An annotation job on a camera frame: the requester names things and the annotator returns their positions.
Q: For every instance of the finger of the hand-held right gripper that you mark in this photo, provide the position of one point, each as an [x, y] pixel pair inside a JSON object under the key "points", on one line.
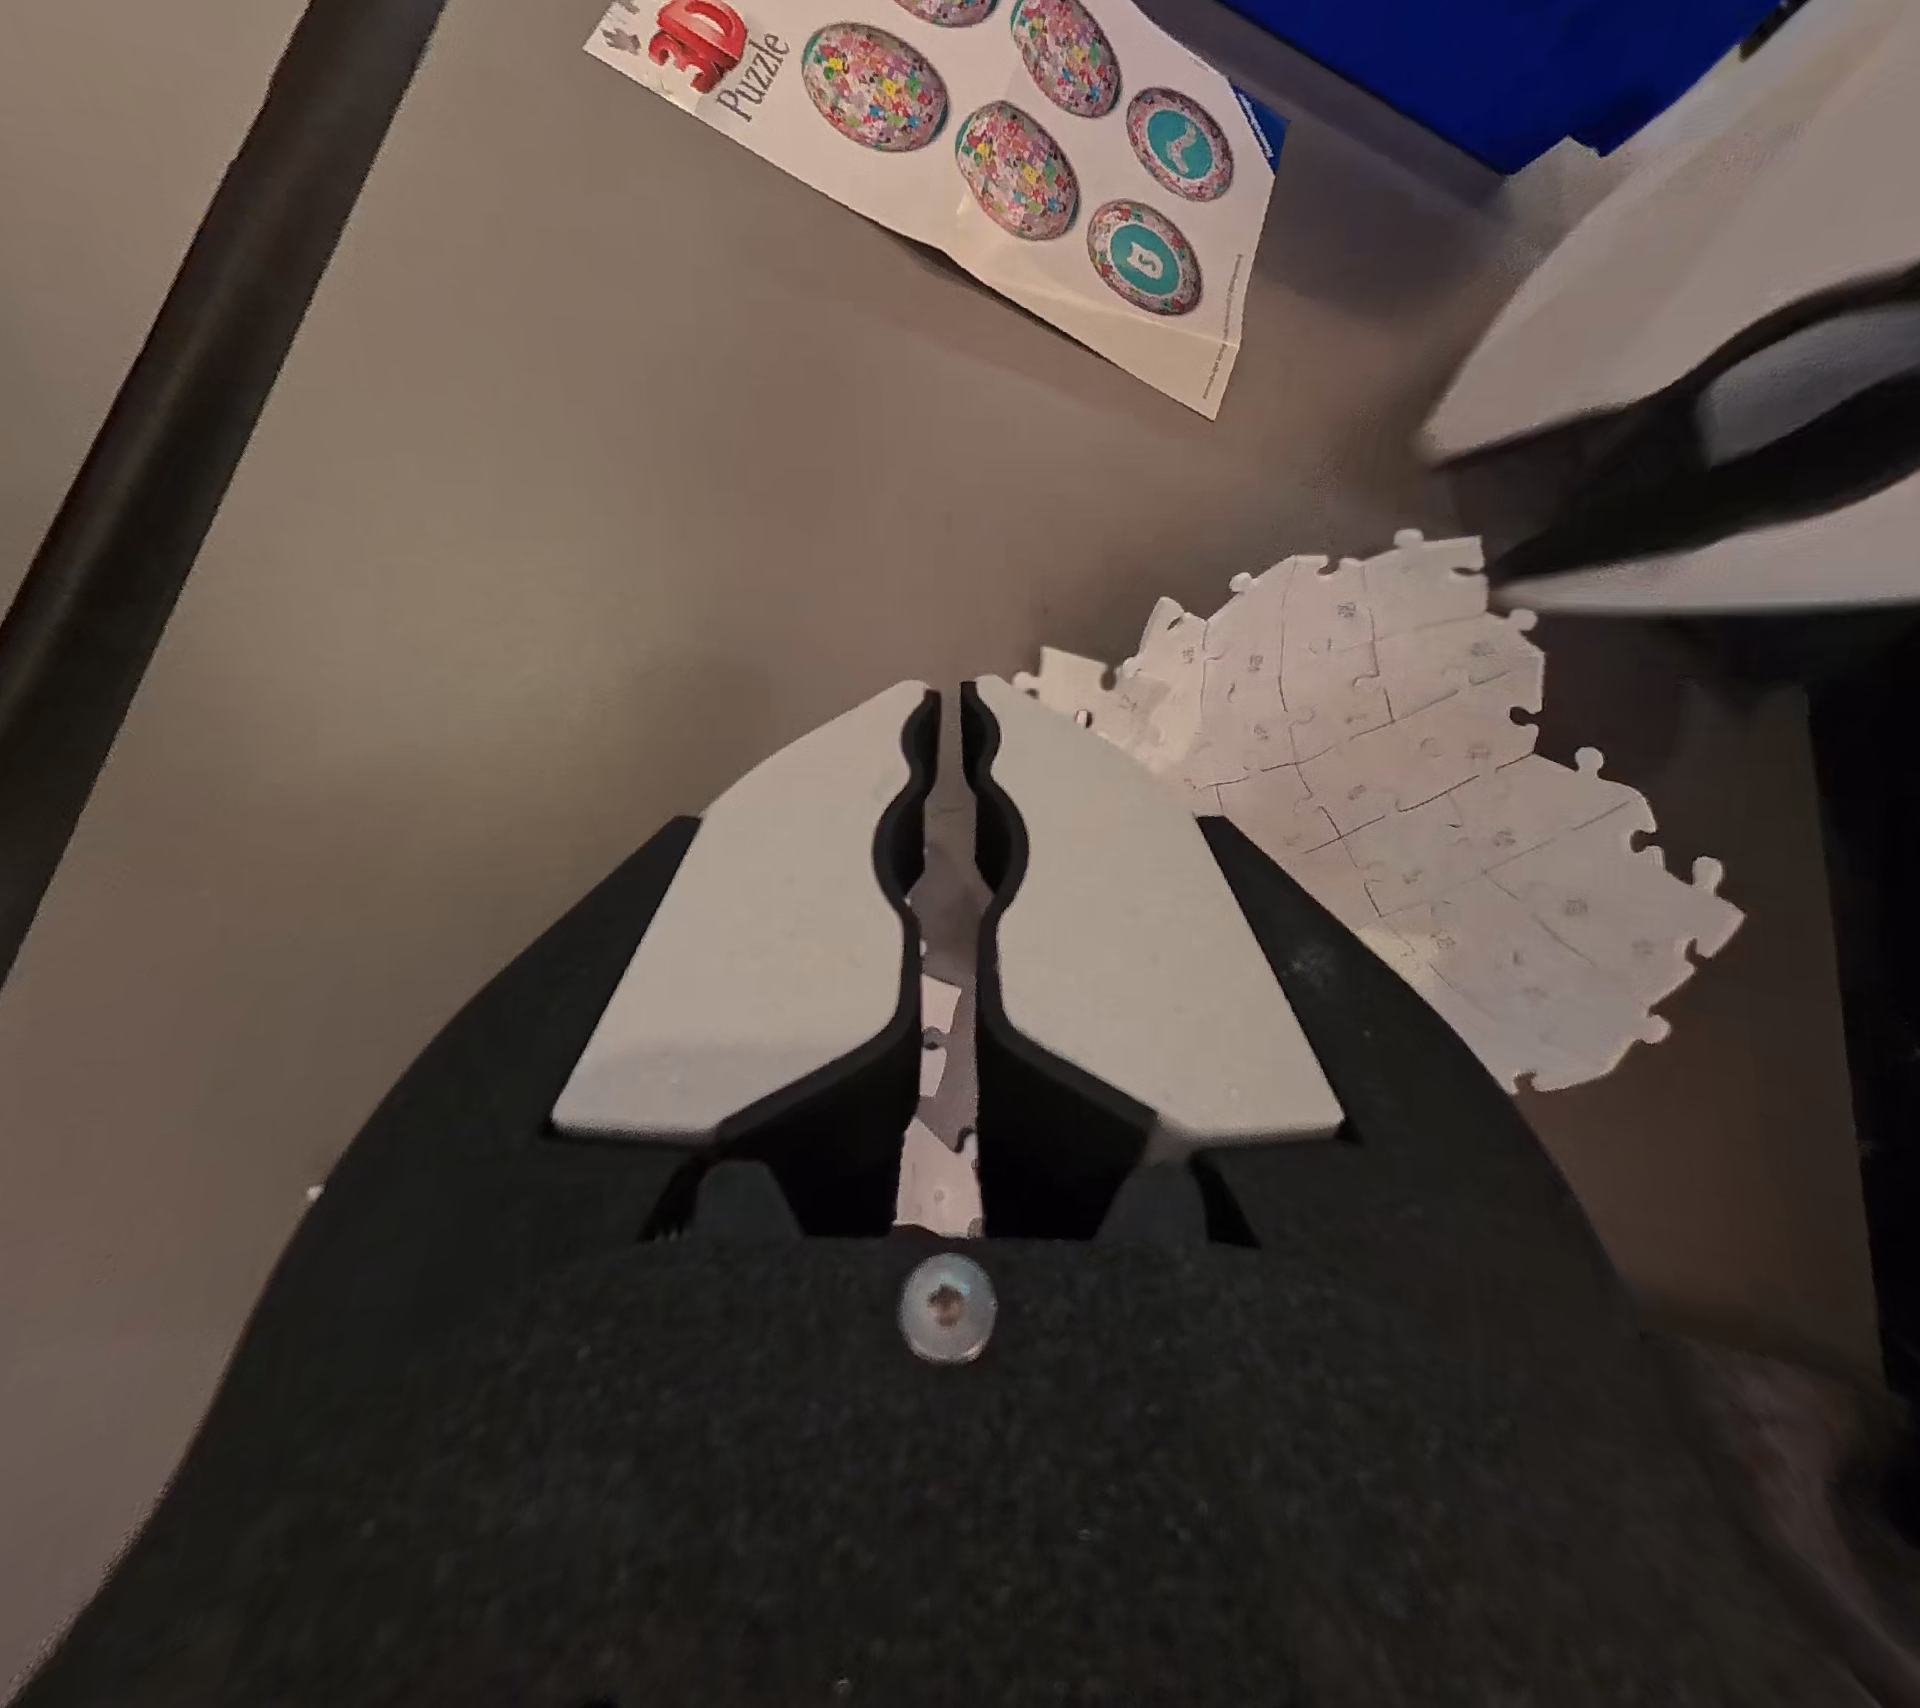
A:
{"points": [[1724, 223], [1771, 553]]}

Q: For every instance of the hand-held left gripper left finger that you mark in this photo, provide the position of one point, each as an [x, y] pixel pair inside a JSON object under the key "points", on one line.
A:
{"points": [[750, 973]]}

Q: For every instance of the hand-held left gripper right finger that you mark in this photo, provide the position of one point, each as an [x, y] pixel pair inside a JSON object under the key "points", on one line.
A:
{"points": [[1170, 973]]}

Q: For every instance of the partly built white puzzle ball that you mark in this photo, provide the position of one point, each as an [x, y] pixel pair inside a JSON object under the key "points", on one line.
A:
{"points": [[1424, 809]]}

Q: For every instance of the printed instruction leaflet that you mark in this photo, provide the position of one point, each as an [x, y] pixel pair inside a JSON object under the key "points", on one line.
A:
{"points": [[960, 89]]}

